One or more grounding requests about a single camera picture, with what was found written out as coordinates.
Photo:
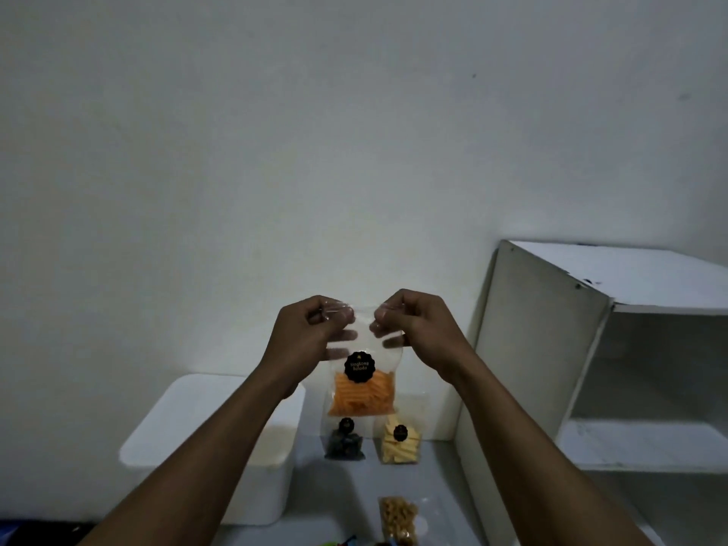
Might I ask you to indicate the person's left hand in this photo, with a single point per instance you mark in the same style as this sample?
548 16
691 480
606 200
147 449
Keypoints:
301 341

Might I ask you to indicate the person's right hand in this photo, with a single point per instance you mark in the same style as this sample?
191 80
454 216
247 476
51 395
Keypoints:
426 329

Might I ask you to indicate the clear bag of orange sticks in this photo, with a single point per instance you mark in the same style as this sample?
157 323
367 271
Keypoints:
364 398

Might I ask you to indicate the clear bag of black snacks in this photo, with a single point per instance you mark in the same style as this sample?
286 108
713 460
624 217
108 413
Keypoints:
344 446

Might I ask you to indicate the clear bag of yellow sticks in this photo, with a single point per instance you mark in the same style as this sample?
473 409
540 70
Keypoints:
398 449

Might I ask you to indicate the white plastic storage bin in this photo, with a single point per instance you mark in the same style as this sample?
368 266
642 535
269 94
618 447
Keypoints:
170 426

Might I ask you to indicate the clear bag of beige curls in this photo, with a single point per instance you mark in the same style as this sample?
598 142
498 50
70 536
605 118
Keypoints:
398 520

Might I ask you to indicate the pile of small snack bars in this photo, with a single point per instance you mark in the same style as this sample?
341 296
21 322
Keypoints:
347 542

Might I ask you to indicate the person's right forearm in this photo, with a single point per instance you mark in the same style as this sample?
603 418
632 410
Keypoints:
540 460

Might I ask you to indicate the person's left forearm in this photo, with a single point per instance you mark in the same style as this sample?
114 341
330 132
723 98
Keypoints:
187 466

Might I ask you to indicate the white wooden shelf unit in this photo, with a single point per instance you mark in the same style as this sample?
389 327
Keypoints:
534 346

